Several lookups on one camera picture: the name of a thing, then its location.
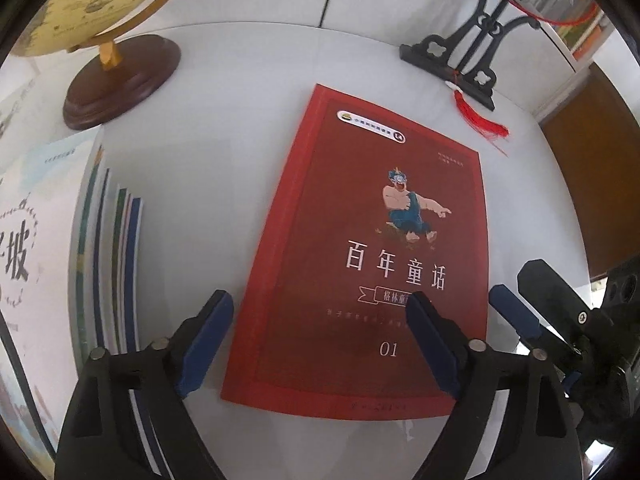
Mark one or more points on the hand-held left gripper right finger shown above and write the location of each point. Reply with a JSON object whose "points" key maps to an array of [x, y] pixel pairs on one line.
{"points": [[432, 345]]}

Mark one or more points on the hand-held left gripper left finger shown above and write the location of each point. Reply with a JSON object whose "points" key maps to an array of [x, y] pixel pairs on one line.
{"points": [[205, 345]]}

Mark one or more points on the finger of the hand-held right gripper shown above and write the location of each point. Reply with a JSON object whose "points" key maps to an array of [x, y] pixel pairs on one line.
{"points": [[550, 285], [515, 312]]}

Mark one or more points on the red book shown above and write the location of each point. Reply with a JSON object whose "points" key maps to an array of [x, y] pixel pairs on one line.
{"points": [[325, 210]]}

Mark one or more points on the row of colourful shelf books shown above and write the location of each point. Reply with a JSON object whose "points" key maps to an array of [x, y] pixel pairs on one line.
{"points": [[585, 35]]}

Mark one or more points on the brown wooden panel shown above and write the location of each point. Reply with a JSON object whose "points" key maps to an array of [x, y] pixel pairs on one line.
{"points": [[600, 160]]}

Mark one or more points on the red tassel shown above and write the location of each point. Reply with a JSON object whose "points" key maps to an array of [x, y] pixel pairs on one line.
{"points": [[480, 122]]}

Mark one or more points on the black ornate fan stand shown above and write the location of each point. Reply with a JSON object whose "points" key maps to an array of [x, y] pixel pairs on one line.
{"points": [[435, 52]]}

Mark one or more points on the yellow globe on wooden base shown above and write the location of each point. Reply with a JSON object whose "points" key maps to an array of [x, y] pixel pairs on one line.
{"points": [[75, 10]]}

